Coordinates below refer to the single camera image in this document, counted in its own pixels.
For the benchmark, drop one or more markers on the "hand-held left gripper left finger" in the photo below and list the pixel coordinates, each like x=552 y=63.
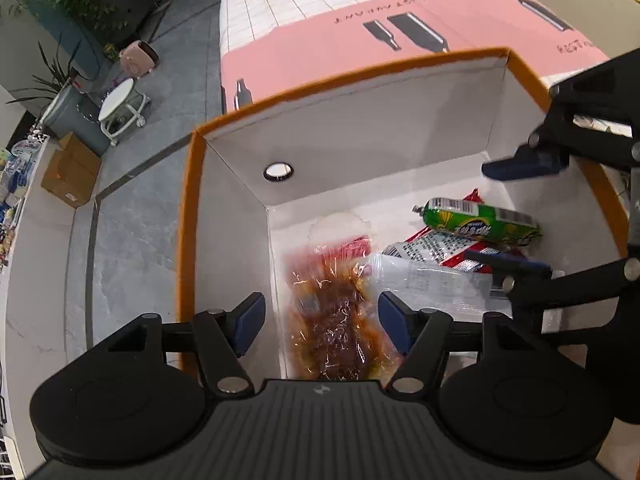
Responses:
x=250 y=324

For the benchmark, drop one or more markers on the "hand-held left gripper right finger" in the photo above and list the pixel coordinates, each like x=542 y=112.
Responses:
x=392 y=324

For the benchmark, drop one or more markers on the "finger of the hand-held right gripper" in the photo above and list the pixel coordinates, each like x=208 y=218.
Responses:
x=505 y=261
x=525 y=166

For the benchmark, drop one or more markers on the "green sausage packet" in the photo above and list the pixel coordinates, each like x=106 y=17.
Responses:
x=475 y=222

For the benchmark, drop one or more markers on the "clear packet of brown meat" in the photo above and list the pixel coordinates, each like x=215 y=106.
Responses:
x=340 y=320

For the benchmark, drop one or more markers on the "clear packet of white balls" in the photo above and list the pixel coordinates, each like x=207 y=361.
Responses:
x=440 y=285

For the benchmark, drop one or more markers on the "red snack packet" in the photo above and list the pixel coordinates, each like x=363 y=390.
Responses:
x=435 y=249

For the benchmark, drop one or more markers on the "orange and white cardboard box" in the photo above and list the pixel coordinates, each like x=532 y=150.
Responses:
x=380 y=150

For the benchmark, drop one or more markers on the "small pink snack packet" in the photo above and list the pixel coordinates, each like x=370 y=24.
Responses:
x=350 y=247

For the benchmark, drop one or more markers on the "pink and white printed mat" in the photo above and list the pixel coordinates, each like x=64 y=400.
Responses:
x=320 y=55

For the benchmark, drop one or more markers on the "brown cardboard box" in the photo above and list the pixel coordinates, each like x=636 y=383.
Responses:
x=70 y=172

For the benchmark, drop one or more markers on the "white wheeled stool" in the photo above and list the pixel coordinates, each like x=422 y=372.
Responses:
x=117 y=105

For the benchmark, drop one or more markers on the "grey bin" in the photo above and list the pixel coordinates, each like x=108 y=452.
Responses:
x=75 y=120

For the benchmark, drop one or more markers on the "pile of small trinkets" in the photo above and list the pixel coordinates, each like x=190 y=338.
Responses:
x=12 y=180

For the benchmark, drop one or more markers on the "pink heater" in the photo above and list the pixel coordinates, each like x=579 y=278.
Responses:
x=139 y=57

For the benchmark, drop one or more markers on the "long-leaf plant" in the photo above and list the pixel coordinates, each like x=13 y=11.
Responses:
x=50 y=80

